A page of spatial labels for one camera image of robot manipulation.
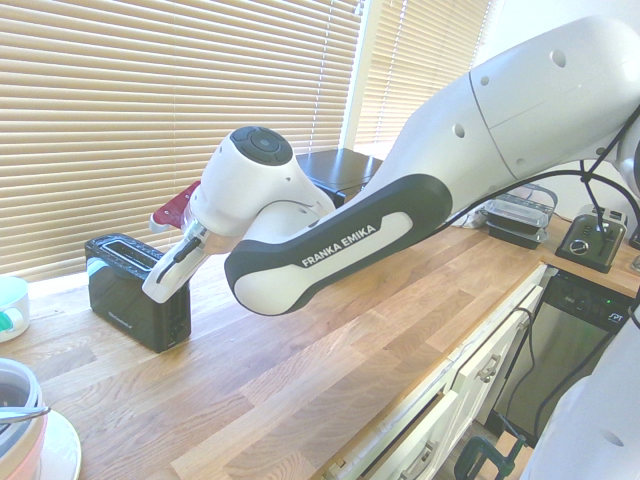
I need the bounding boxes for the white drawer front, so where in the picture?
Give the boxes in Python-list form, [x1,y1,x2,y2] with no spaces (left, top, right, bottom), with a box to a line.
[349,388,464,480]

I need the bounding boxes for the silver toaster with knob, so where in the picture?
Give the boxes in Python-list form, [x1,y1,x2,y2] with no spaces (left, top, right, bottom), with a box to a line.
[554,203,629,274]

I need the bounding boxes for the black appliance under counter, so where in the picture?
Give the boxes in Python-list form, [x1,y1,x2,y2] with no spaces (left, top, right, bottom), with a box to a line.
[486,271,634,442]

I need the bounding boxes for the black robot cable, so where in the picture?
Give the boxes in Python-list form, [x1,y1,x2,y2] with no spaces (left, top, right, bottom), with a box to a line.
[438,110,640,436]

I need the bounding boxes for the stainless steel black microwave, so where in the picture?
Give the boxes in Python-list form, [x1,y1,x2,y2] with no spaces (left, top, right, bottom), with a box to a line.
[294,147,387,207]

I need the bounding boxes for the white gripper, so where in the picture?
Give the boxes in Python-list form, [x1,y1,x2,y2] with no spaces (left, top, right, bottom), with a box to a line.
[141,231,214,305]

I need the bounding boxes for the pink bowl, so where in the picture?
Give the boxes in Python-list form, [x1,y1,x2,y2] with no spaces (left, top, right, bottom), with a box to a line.
[0,413,50,480]

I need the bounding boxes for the narrow beige window blind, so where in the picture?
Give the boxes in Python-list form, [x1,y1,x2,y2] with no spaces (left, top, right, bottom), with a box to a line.
[351,0,495,157]

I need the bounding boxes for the silver drawer handle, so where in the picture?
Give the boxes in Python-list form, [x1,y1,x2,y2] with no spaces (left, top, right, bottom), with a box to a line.
[407,439,437,477]

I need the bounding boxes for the white mug with green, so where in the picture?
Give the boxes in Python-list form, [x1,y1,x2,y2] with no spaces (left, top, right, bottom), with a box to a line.
[0,275,31,344]

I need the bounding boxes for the green clamp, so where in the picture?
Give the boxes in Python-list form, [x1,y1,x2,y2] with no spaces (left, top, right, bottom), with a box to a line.
[458,433,529,480]

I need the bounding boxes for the black two-slot toaster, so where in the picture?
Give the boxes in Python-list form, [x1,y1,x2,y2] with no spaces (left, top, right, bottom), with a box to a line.
[83,233,193,355]

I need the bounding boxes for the black plastic food container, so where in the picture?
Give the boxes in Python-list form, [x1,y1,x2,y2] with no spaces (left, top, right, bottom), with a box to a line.
[485,195,557,250]

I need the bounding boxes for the metal spoon handle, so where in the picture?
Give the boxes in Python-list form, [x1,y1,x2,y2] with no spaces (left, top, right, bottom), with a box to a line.
[0,405,52,425]

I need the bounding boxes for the silver cabinet handle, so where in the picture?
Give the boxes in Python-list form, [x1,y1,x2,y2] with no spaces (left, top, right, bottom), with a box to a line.
[473,353,502,385]

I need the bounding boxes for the clear plastic container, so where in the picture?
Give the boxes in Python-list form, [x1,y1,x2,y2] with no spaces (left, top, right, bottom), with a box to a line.
[519,183,558,208]

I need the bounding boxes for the wide beige window blind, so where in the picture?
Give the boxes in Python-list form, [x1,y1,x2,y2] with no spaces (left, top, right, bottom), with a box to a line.
[0,0,372,284]

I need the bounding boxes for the white dinner plate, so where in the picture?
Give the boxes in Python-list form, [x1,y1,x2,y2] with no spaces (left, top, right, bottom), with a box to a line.
[28,406,83,480]

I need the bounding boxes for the white bowl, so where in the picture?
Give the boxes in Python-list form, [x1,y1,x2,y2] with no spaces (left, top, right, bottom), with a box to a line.
[0,356,47,451]

